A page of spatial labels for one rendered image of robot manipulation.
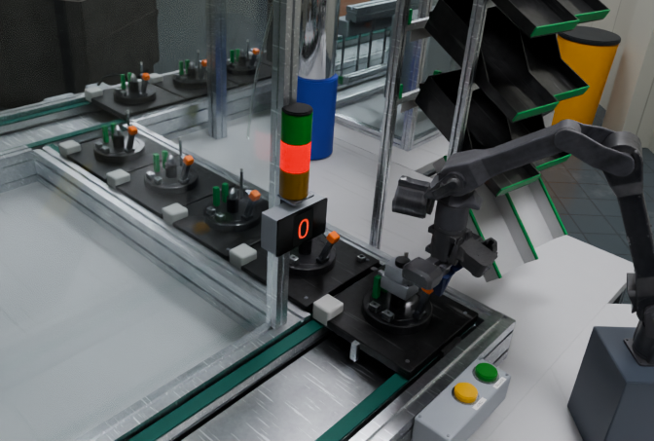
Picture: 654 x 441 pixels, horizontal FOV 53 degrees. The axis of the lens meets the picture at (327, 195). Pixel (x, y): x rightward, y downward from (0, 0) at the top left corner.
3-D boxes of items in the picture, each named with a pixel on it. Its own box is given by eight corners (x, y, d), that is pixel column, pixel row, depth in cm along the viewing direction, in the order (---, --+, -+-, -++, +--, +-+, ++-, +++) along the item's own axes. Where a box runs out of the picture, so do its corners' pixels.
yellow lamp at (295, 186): (314, 194, 111) (315, 168, 109) (293, 203, 108) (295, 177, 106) (293, 183, 114) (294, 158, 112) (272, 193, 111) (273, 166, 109)
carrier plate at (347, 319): (477, 320, 133) (479, 312, 132) (408, 381, 117) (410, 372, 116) (383, 271, 147) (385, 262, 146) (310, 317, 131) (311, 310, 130)
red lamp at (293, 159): (315, 167, 109) (317, 140, 107) (295, 176, 106) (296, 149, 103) (294, 158, 112) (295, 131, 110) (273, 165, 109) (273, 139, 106)
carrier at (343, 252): (379, 268, 148) (384, 220, 142) (306, 314, 132) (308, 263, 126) (302, 226, 162) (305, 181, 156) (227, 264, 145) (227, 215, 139)
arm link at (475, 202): (486, 187, 113) (433, 176, 115) (480, 202, 108) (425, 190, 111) (479, 222, 116) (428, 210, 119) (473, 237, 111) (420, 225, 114)
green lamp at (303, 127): (317, 140, 107) (319, 112, 104) (296, 148, 103) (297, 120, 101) (296, 130, 110) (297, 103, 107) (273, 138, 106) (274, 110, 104)
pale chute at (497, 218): (524, 263, 146) (538, 258, 143) (486, 282, 139) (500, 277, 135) (471, 150, 150) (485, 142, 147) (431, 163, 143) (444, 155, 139)
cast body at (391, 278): (418, 291, 128) (423, 262, 125) (405, 301, 125) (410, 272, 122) (384, 274, 133) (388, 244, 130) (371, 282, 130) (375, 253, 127)
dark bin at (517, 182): (535, 182, 138) (555, 159, 133) (495, 198, 131) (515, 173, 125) (454, 91, 149) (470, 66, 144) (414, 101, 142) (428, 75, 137)
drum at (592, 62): (604, 137, 480) (632, 43, 446) (547, 134, 477) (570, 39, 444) (582, 115, 517) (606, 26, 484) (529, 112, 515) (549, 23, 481)
